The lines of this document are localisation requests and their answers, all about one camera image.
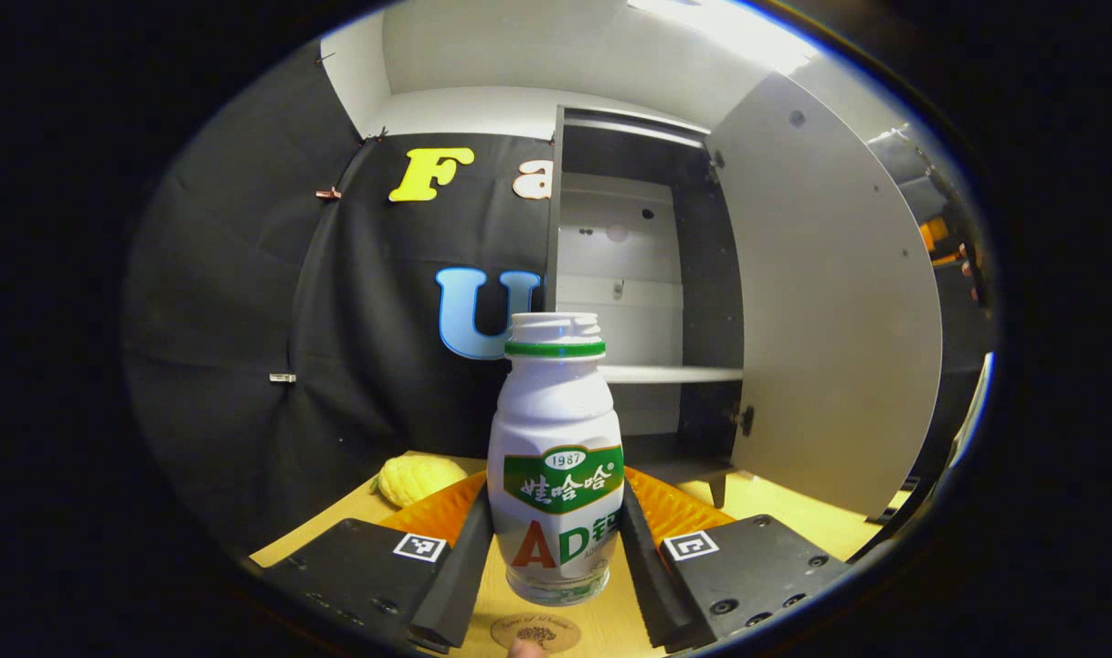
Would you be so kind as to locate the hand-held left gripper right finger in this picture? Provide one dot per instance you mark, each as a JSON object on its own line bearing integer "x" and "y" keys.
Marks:
{"x": 651, "y": 585}

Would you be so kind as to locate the black backdrop cloth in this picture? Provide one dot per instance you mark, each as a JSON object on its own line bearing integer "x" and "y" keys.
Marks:
{"x": 227, "y": 366}

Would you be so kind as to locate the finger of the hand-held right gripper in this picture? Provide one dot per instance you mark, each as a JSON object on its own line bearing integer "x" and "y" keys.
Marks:
{"x": 935, "y": 236}

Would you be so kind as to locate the white cabinet shelf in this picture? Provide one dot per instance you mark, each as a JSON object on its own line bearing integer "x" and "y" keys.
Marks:
{"x": 674, "y": 374}

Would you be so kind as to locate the white bottle with green label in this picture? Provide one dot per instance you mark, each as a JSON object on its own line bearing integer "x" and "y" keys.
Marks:
{"x": 556, "y": 429}

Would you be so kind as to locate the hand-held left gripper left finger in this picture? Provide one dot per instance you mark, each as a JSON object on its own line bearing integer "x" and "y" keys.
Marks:
{"x": 446, "y": 594}

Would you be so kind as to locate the round brown coaster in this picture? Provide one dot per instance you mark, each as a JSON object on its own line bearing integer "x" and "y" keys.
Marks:
{"x": 556, "y": 631}

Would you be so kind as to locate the beige cabinet door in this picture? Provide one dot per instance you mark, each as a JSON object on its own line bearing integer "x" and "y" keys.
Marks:
{"x": 830, "y": 302}

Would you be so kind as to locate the lumpy yellow toy fruit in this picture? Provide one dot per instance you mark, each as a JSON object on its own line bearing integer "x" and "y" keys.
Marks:
{"x": 418, "y": 480}

